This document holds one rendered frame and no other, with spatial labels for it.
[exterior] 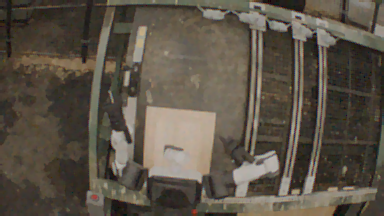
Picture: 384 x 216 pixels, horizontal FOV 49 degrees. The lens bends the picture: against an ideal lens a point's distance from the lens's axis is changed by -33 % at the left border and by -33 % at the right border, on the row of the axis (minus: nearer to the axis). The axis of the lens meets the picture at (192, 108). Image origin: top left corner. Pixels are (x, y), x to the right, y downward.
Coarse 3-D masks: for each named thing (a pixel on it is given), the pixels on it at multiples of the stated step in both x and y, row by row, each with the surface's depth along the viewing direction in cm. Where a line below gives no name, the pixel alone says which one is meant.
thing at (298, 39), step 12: (300, 24) 327; (300, 36) 326; (300, 48) 331; (300, 60) 331; (300, 72) 332; (300, 84) 332; (300, 96) 332; (300, 108) 332; (288, 144) 336; (288, 156) 333; (288, 168) 337; (288, 180) 334
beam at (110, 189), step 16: (96, 192) 335; (112, 192) 335; (128, 192) 335; (144, 192) 335; (320, 192) 338; (208, 208) 336; (224, 208) 336; (240, 208) 336; (256, 208) 336; (272, 208) 337; (288, 208) 337
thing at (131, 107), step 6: (138, 30) 333; (138, 36) 333; (144, 36) 333; (144, 42) 335; (138, 48) 333; (138, 54) 334; (138, 60) 334; (132, 102) 334; (132, 108) 335; (132, 114) 335; (132, 120) 335; (132, 126) 335; (132, 138) 335; (132, 144) 335; (132, 150) 335; (132, 156) 336
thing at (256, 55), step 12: (252, 12) 326; (252, 24) 326; (264, 24) 327; (252, 36) 332; (252, 48) 332; (252, 60) 332; (252, 72) 331; (252, 84) 332; (252, 96) 332; (252, 108) 332; (252, 120) 336; (252, 132) 333; (252, 144) 333; (252, 156) 333; (240, 192) 333
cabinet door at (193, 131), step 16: (160, 112) 337; (176, 112) 337; (192, 112) 337; (208, 112) 337; (160, 128) 337; (176, 128) 337; (192, 128) 338; (208, 128) 337; (144, 144) 337; (160, 144) 338; (176, 144) 338; (192, 144) 338; (208, 144) 338; (144, 160) 338; (160, 160) 338; (192, 160) 338; (208, 160) 338
